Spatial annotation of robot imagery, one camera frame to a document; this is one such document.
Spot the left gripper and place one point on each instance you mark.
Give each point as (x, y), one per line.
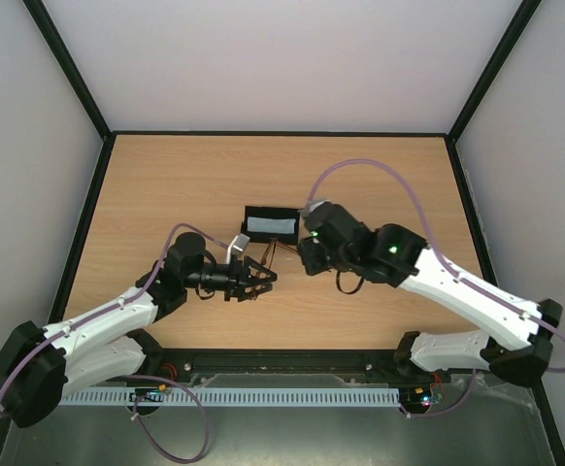
(238, 282)

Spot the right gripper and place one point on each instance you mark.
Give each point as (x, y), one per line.
(315, 254)

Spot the brown sunglasses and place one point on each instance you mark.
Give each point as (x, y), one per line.
(280, 258)

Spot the blue cleaning cloth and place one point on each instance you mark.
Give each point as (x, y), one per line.
(273, 226)

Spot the black glasses case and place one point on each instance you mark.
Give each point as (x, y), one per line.
(273, 212)

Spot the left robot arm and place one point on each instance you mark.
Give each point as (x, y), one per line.
(39, 365)

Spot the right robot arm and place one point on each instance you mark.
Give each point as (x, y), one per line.
(512, 340)

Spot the metal plate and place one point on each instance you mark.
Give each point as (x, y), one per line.
(489, 426)

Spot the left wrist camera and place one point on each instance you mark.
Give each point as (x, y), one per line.
(237, 247)

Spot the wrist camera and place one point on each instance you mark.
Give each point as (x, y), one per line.
(310, 206)
(237, 247)

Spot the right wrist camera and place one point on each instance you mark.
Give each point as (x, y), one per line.
(310, 206)

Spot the black mounting rail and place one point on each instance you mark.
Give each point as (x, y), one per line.
(282, 361)

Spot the light blue cable duct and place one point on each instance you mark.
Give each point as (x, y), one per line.
(114, 396)

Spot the black aluminium frame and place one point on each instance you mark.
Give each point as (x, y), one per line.
(44, 23)

